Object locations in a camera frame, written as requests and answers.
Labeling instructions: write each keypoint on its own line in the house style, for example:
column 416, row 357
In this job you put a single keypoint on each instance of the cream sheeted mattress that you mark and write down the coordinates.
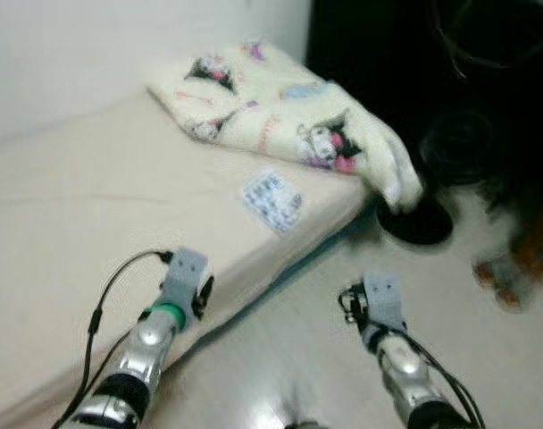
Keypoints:
column 93, row 197

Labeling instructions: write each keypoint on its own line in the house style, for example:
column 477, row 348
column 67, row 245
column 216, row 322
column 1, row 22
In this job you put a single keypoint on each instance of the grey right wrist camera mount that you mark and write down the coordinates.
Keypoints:
column 383, row 299

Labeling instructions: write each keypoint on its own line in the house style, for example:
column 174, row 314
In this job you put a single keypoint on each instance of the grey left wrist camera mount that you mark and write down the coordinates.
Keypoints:
column 184, row 273

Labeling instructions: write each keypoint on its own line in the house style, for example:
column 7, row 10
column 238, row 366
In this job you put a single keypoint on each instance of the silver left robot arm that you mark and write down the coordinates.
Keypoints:
column 142, row 340

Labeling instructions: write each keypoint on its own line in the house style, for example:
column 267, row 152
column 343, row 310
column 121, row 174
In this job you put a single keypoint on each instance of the person's foot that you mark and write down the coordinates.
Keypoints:
column 499, row 281

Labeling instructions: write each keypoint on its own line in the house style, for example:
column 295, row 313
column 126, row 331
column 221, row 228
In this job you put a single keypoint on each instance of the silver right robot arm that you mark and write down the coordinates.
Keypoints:
column 401, row 366

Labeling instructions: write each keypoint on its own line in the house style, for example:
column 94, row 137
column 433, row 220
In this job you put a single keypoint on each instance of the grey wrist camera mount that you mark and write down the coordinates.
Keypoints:
column 383, row 299
column 184, row 273

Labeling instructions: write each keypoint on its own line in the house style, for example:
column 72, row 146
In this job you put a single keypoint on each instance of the white book with blue letters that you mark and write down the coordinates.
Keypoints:
column 271, row 201

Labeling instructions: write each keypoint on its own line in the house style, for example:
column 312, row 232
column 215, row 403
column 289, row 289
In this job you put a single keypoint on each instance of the cartoon print cream blanket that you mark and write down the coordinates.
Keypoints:
column 271, row 107

